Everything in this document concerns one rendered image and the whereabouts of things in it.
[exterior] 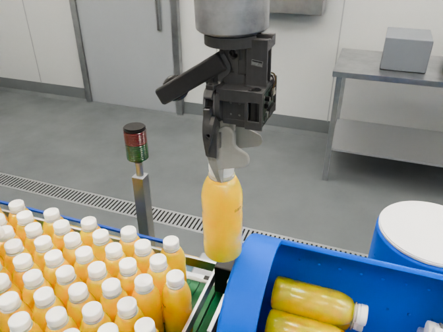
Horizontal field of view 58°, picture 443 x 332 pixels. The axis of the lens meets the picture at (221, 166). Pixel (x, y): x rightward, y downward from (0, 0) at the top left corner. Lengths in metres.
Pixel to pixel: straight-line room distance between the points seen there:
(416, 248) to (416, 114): 2.96
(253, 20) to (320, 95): 3.54
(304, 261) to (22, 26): 4.88
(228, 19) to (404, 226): 0.87
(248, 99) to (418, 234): 0.79
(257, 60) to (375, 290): 0.59
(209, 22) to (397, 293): 0.67
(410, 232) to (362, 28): 2.81
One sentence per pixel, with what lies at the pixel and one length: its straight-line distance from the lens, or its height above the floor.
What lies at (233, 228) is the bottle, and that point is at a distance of 0.65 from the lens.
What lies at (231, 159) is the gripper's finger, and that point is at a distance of 0.56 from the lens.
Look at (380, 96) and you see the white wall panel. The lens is 3.98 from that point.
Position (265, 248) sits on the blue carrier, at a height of 1.23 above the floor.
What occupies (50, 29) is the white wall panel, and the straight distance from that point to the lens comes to 5.16.
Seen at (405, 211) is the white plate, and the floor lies 1.04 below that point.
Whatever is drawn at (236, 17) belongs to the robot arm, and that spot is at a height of 1.65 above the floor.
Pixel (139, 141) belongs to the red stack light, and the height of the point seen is 1.22.
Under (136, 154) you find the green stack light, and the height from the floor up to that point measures 1.19.
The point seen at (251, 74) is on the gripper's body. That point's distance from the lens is 0.51.
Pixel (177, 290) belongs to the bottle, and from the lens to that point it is 0.92.
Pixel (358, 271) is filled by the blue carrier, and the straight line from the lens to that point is 0.89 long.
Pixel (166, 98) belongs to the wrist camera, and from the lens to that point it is 0.57.
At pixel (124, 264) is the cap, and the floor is 1.08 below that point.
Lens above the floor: 1.73
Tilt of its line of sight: 30 degrees down
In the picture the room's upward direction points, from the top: straight up
